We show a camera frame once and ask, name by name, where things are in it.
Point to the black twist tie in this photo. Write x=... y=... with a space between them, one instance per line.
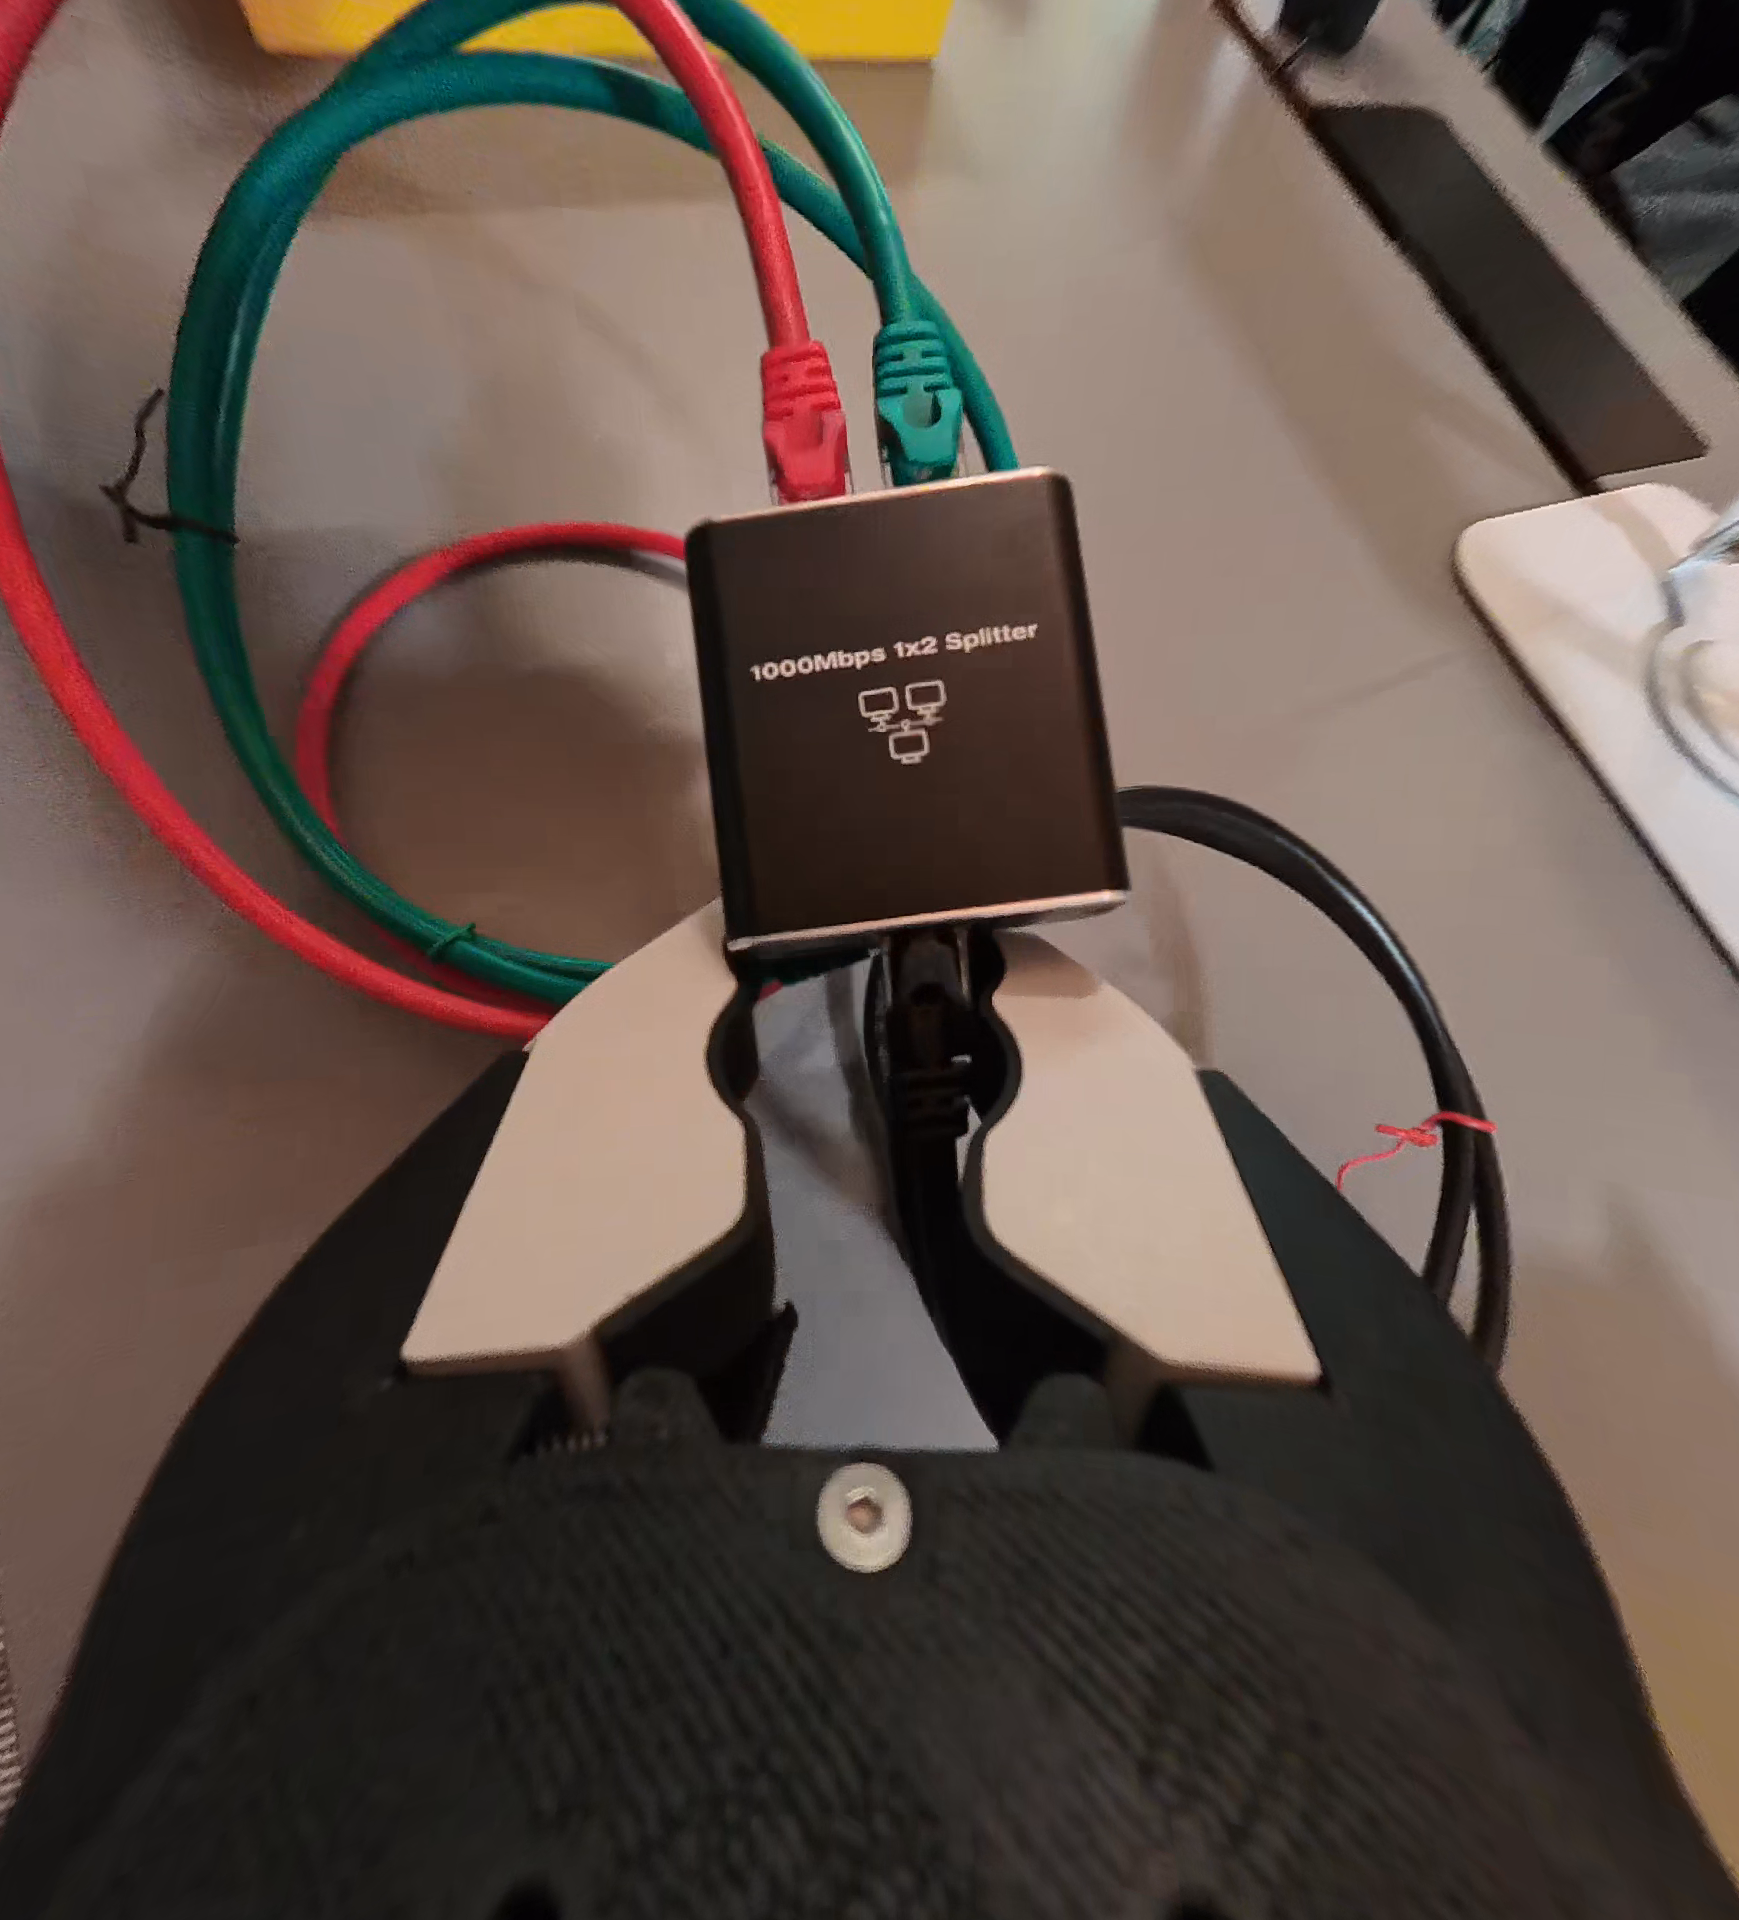
x=135 y=504

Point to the white tablet stand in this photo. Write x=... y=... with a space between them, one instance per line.
x=1590 y=629

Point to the red twist tie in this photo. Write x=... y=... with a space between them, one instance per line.
x=1417 y=1135

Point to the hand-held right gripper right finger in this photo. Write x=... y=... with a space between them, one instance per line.
x=1138 y=1201

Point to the green twist tie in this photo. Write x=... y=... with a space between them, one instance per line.
x=450 y=942

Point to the grey desk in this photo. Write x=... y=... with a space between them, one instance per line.
x=1259 y=600

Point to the black ethernet splitter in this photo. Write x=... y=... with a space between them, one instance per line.
x=901 y=810

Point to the yellow plastic bin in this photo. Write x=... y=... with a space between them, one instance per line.
x=583 y=23

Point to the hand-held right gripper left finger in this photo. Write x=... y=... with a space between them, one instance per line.
x=599 y=1185

